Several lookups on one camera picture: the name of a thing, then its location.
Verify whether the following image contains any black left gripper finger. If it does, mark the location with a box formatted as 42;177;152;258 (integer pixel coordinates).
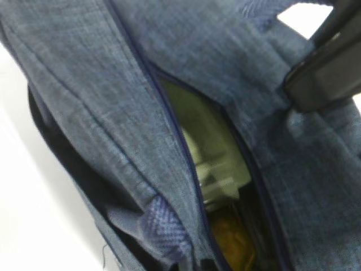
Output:
283;1;360;110

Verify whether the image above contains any green lidded glass container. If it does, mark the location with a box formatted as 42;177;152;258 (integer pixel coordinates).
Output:
161;79;251;205

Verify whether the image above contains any yellow pear shaped gourd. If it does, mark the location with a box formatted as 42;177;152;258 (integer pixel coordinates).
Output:
209;212;256;270

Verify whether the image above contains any dark blue lunch bag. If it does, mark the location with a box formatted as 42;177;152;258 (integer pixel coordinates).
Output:
1;1;360;270

